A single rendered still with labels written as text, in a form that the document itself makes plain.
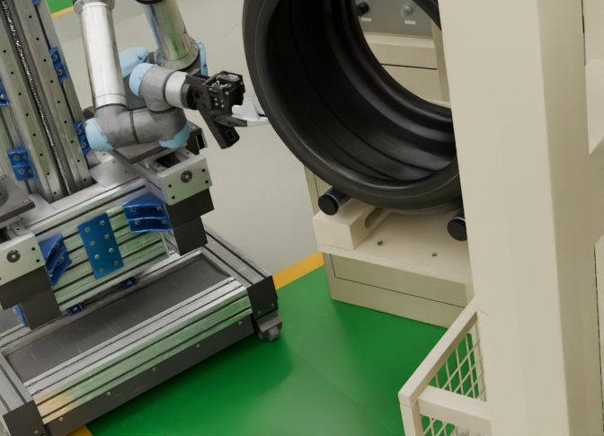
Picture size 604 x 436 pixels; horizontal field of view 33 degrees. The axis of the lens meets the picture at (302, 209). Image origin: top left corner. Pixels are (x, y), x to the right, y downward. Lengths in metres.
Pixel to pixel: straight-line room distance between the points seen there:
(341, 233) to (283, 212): 1.80
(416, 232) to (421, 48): 0.70
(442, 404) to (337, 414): 1.51
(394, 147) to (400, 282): 1.03
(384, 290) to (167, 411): 0.73
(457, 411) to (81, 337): 1.86
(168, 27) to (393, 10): 0.57
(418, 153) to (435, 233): 0.17
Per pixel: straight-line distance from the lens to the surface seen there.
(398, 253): 1.98
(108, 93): 2.35
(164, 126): 2.30
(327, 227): 2.01
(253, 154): 4.25
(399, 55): 2.66
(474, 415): 1.35
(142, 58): 2.79
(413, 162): 2.05
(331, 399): 2.92
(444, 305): 3.03
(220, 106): 2.15
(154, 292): 3.15
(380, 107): 2.13
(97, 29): 2.42
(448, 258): 1.95
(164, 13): 2.58
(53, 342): 3.09
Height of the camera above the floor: 1.90
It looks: 30 degrees down
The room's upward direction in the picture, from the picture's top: 12 degrees counter-clockwise
